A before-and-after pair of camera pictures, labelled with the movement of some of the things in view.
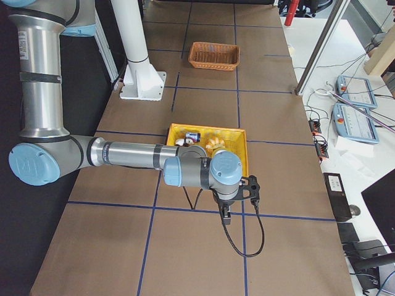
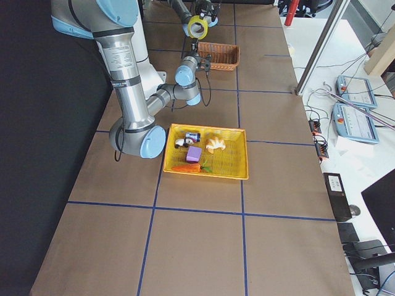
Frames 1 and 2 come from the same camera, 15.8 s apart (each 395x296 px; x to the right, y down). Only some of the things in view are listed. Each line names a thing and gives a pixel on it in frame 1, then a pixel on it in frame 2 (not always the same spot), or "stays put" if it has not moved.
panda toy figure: (183, 142) stays put
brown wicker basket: (216, 56) stays put
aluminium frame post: (304, 81) stays put
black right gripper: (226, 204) → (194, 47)
